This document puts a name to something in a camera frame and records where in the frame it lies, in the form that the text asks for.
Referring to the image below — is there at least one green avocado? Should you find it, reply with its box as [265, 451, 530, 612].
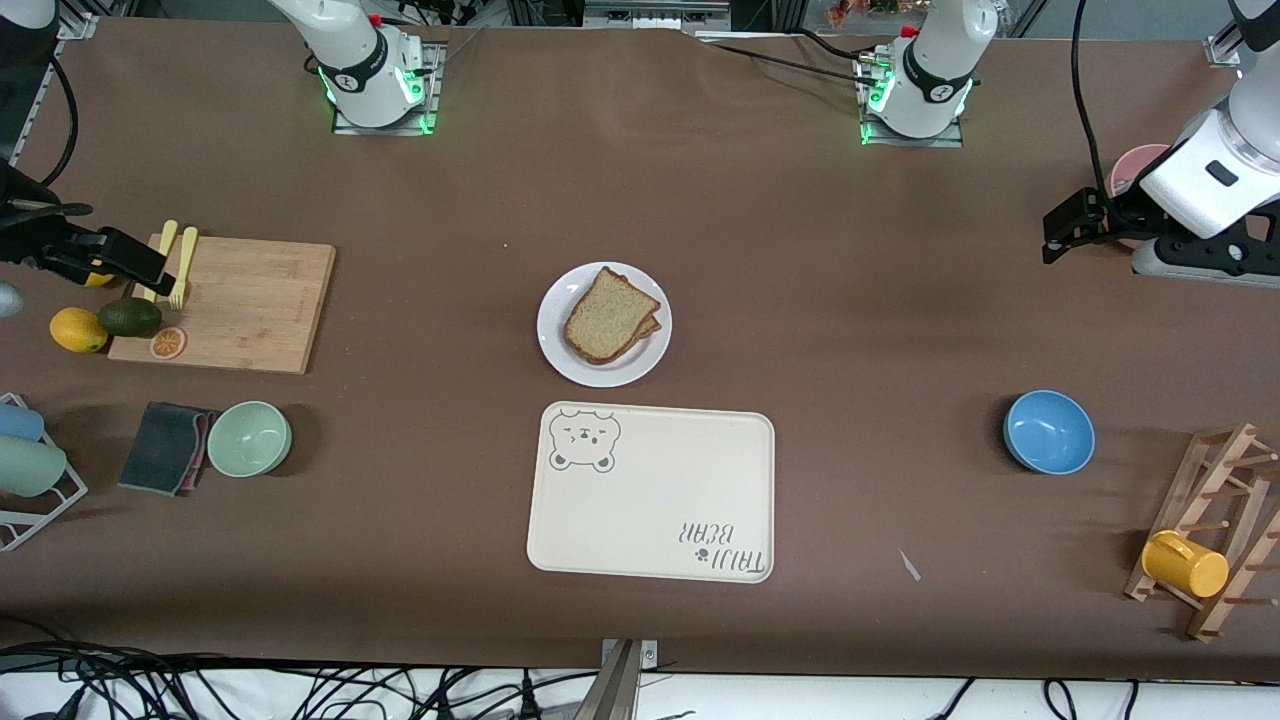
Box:
[97, 297, 163, 339]

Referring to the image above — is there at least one yellow plastic fork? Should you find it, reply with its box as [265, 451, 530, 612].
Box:
[168, 226, 199, 310]

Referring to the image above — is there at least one pale green cup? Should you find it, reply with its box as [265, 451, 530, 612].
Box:
[0, 436, 69, 498]

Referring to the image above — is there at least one pale green bowl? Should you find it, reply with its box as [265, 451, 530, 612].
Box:
[206, 400, 293, 478]

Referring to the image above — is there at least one metal stand bracket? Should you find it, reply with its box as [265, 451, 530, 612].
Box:
[575, 638, 660, 720]

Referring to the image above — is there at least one grey metal box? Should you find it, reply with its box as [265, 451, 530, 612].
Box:
[583, 0, 733, 31]

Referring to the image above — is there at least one wooden mug rack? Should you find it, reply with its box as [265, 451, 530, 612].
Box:
[1124, 422, 1280, 643]

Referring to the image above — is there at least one yellow mug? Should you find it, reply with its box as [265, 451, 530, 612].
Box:
[1141, 530, 1230, 599]

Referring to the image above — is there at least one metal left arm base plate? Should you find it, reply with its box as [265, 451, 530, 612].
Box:
[856, 48, 967, 150]

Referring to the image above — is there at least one white round plate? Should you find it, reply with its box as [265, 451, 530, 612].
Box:
[537, 262, 673, 389]

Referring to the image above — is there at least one wooden cutting board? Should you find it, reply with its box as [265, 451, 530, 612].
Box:
[107, 233, 337, 375]

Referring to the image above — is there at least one cream bear print tray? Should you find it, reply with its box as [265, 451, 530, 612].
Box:
[526, 401, 776, 584]

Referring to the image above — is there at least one yellow plastic knife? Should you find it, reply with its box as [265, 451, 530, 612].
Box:
[143, 220, 179, 304]

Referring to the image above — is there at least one dark grey folded cloth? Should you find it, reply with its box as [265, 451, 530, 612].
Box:
[117, 401, 217, 498]

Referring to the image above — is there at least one aluminium frame profile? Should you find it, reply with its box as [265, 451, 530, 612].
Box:
[40, 12, 103, 111]
[1204, 0, 1263, 69]

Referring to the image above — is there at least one black cable tangle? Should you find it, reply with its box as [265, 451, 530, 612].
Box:
[0, 640, 601, 720]

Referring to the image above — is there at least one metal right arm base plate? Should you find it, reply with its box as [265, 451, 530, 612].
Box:
[331, 38, 447, 137]

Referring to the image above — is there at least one light blue cup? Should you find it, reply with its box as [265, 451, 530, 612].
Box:
[0, 401, 46, 443]

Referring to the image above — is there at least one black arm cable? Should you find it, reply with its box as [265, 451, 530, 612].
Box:
[1070, 0, 1127, 199]
[40, 58, 81, 189]

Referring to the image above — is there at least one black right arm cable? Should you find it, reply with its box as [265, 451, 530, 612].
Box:
[40, 58, 81, 189]

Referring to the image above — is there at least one blue bowl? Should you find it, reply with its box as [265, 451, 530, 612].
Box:
[1003, 390, 1096, 475]

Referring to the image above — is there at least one plain bread slice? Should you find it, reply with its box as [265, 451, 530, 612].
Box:
[563, 265, 662, 364]

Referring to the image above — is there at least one white wire rack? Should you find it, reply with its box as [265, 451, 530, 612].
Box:
[0, 393, 89, 553]

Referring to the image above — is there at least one pink bowl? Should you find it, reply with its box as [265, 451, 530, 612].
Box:
[1107, 144, 1181, 251]

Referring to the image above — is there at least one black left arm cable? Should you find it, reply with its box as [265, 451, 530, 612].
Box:
[1070, 0, 1127, 199]

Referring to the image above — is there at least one black cable on table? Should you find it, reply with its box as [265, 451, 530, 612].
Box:
[700, 30, 881, 89]

